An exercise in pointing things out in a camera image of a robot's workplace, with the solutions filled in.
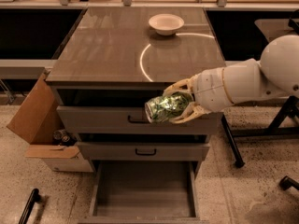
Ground white ceramic bowl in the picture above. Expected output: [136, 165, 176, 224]
[149, 14, 184, 35]

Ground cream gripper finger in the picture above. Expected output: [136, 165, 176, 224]
[163, 76, 196, 96]
[169, 102, 210, 124]

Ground grey drawer cabinet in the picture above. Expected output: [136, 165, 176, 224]
[46, 6, 235, 224]

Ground top grey drawer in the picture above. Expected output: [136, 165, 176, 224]
[57, 105, 221, 135]

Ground middle grey drawer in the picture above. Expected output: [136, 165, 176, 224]
[77, 142, 209, 161]

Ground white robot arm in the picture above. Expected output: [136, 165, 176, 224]
[164, 35, 299, 123]

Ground bottom open grey drawer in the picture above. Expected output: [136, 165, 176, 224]
[78, 161, 209, 224]

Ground black bar on floor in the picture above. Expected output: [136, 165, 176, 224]
[18, 189, 41, 224]

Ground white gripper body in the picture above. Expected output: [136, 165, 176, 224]
[192, 68, 234, 112]

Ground brown cardboard box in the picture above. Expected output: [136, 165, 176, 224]
[7, 74, 93, 173]

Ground black caster foot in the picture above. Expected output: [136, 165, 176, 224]
[279, 176, 299, 190]

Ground green soda can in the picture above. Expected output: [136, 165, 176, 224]
[145, 92, 193, 123]

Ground black stand frame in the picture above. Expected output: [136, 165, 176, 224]
[221, 96, 299, 168]

